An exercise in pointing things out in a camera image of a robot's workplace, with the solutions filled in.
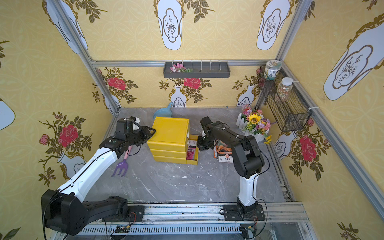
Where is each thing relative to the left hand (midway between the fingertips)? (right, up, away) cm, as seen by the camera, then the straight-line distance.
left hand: (149, 132), depth 83 cm
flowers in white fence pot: (+58, +6, +5) cm, 59 cm away
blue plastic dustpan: (+1, +13, +35) cm, 37 cm away
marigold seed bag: (+43, -14, +12) cm, 46 cm away
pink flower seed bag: (+23, -14, +12) cm, 29 cm away
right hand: (+30, -9, +12) cm, 34 cm away
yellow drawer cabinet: (+14, -5, -7) cm, 16 cm away
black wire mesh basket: (+76, +10, -2) cm, 77 cm away
